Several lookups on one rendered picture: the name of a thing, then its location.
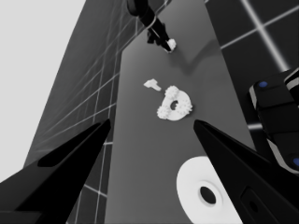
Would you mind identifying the large thick white disc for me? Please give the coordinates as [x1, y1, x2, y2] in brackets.
[176, 156, 244, 224]

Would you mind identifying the dark robot body block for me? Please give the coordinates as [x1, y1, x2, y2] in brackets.
[248, 67, 299, 175]

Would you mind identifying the small white T-shaped piece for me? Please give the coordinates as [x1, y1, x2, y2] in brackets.
[143, 78, 163, 92]

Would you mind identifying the small white gear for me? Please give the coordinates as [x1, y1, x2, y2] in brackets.
[164, 38, 178, 53]
[156, 105, 171, 120]
[164, 85, 181, 101]
[176, 98, 193, 116]

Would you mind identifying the white round carrier with pins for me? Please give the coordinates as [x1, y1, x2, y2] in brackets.
[156, 86, 193, 121]

